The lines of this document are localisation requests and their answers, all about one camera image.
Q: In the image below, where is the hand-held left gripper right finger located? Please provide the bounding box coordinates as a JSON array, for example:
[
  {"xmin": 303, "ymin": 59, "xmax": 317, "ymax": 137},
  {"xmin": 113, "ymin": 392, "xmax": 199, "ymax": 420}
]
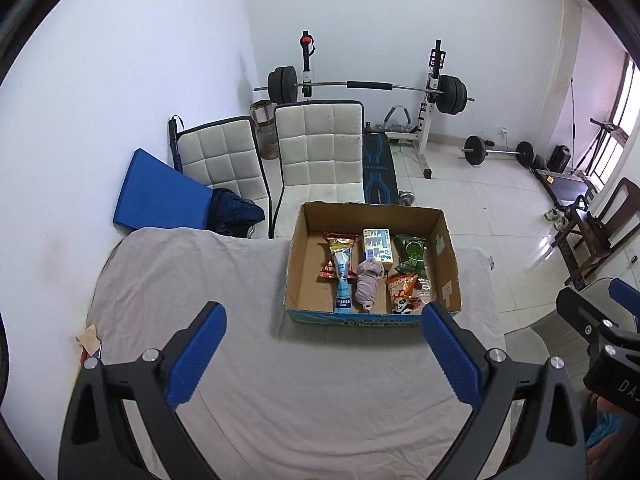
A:
[{"xmin": 421, "ymin": 302, "xmax": 587, "ymax": 480}]

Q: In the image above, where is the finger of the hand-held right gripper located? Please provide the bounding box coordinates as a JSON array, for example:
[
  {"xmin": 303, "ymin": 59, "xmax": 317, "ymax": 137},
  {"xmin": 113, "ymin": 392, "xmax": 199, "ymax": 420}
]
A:
[
  {"xmin": 556, "ymin": 286, "xmax": 618, "ymax": 356},
  {"xmin": 608, "ymin": 278, "xmax": 640, "ymax": 321}
]

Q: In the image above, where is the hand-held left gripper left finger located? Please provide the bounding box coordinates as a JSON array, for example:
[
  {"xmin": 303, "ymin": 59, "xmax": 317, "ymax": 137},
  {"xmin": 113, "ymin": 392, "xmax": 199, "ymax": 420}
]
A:
[{"xmin": 60, "ymin": 301, "xmax": 228, "ymax": 480}]

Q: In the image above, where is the orange snack packet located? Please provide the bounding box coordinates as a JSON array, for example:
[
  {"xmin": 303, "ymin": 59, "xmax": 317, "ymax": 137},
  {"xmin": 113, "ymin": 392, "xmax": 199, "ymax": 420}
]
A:
[{"xmin": 385, "ymin": 272, "xmax": 436, "ymax": 315}]

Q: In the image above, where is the green snack packet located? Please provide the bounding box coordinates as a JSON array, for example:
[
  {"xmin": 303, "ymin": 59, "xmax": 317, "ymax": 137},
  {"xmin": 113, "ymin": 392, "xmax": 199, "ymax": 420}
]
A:
[{"xmin": 392, "ymin": 234, "xmax": 428, "ymax": 276}]

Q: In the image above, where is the grey cloth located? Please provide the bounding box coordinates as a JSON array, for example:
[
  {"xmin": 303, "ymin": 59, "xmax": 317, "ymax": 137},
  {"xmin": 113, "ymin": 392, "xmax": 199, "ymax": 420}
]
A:
[{"xmin": 355, "ymin": 259, "xmax": 387, "ymax": 308}]

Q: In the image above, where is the long blue snack packet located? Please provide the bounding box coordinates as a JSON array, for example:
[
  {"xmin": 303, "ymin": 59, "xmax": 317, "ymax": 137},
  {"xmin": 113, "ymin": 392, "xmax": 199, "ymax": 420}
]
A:
[{"xmin": 327, "ymin": 240, "xmax": 357, "ymax": 315}]

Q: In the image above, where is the white green small box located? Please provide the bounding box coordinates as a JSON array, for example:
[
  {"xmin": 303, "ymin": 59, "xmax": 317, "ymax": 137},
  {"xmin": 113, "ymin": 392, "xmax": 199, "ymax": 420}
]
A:
[{"xmin": 362, "ymin": 227, "xmax": 396, "ymax": 267}]

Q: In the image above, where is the cardboard box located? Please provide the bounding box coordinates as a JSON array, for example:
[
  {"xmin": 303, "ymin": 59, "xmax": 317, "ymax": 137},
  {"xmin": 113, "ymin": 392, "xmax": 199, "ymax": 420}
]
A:
[{"xmin": 283, "ymin": 201, "xmax": 462, "ymax": 328}]

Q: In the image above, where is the red snack packet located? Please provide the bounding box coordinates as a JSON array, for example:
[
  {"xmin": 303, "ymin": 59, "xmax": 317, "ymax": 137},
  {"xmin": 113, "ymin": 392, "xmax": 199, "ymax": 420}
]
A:
[{"xmin": 318, "ymin": 231, "xmax": 357, "ymax": 281}]

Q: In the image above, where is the person's right forearm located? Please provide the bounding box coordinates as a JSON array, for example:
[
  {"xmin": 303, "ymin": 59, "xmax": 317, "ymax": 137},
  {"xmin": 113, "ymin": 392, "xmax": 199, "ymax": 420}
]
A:
[{"xmin": 585, "ymin": 392, "xmax": 636, "ymax": 480}]

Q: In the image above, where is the grey office chair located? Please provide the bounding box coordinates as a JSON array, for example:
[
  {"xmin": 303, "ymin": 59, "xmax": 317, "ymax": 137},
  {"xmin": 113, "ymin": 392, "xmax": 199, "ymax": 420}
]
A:
[{"xmin": 504, "ymin": 277, "xmax": 621, "ymax": 411}]

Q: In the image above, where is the dark wooden chair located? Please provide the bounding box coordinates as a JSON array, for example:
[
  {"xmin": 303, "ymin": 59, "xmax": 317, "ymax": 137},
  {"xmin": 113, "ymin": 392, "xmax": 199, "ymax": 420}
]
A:
[{"xmin": 552, "ymin": 177, "xmax": 640, "ymax": 291}]

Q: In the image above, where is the grey tablecloth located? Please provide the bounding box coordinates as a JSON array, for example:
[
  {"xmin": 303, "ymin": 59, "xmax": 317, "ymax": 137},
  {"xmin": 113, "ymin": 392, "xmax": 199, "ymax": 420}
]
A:
[{"xmin": 85, "ymin": 227, "xmax": 513, "ymax": 480}]

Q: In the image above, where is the tan paper scrap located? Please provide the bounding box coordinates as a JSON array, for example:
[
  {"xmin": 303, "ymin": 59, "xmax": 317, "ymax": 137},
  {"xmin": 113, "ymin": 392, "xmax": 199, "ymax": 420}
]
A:
[{"xmin": 75, "ymin": 325, "xmax": 103, "ymax": 353}]

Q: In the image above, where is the black treadmill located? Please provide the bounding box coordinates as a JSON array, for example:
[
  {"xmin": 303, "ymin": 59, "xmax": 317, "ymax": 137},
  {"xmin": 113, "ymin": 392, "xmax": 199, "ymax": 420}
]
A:
[{"xmin": 531, "ymin": 167, "xmax": 601, "ymax": 206}]

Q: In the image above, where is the dark blue garment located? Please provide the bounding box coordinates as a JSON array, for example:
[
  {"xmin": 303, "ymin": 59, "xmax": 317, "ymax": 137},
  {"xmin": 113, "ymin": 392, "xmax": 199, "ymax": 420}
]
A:
[{"xmin": 207, "ymin": 187, "xmax": 266, "ymax": 238}]

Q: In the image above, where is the black speaker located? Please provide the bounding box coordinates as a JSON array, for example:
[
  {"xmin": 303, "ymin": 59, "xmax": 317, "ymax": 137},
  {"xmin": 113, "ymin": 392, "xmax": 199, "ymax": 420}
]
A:
[{"xmin": 547, "ymin": 145, "xmax": 572, "ymax": 173}]

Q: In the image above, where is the blue foam mat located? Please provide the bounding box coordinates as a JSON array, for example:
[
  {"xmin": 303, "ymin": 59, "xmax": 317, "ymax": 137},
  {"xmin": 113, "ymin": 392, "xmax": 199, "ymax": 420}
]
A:
[{"xmin": 112, "ymin": 147, "xmax": 215, "ymax": 233}]

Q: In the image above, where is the short barbell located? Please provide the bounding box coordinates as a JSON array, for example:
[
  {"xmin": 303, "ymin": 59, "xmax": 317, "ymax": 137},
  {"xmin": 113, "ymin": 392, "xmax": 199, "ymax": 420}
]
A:
[{"xmin": 461, "ymin": 135, "xmax": 535, "ymax": 168}]

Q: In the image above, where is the black upright pole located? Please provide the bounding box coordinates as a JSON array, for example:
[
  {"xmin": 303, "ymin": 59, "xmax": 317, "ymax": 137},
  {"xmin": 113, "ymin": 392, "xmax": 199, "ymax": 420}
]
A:
[{"xmin": 569, "ymin": 77, "xmax": 577, "ymax": 171}]

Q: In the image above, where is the black weight bench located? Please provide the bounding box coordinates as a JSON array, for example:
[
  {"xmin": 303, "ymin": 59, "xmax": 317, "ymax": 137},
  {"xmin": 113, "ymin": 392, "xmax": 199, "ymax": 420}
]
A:
[{"xmin": 362, "ymin": 122, "xmax": 401, "ymax": 206}]

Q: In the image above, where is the white padded chair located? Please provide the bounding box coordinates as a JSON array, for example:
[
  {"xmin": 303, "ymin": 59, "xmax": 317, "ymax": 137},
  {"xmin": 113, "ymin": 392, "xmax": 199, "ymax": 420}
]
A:
[
  {"xmin": 176, "ymin": 116, "xmax": 273, "ymax": 238},
  {"xmin": 270, "ymin": 101, "xmax": 367, "ymax": 238}
]

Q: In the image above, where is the blue black bar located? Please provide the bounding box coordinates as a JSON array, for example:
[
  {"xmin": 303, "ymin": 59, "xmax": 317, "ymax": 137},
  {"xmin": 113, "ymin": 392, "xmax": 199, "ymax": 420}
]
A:
[{"xmin": 167, "ymin": 115, "xmax": 183, "ymax": 171}]

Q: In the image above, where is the white barbell rack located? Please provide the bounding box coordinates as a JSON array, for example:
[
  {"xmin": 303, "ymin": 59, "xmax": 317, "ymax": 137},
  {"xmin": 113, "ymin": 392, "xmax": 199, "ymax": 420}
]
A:
[{"xmin": 299, "ymin": 31, "xmax": 448, "ymax": 179}]

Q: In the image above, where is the large brown jar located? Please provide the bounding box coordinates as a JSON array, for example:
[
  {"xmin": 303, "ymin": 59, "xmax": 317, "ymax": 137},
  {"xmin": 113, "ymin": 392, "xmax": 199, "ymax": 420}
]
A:
[{"xmin": 250, "ymin": 100, "xmax": 276, "ymax": 161}]

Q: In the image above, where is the barbell with black plates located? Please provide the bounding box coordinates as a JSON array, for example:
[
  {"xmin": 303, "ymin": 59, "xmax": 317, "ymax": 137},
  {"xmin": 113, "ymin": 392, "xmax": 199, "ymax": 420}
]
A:
[{"xmin": 253, "ymin": 66, "xmax": 476, "ymax": 115}]

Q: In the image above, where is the window frame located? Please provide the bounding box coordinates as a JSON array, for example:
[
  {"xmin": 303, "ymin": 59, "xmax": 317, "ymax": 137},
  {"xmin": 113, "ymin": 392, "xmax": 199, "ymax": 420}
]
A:
[{"xmin": 607, "ymin": 55, "xmax": 640, "ymax": 151}]

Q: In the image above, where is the grey sit-up frame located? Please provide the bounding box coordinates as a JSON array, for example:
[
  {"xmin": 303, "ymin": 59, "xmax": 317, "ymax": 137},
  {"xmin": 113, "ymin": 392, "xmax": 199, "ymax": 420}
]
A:
[{"xmin": 382, "ymin": 105, "xmax": 415, "ymax": 131}]

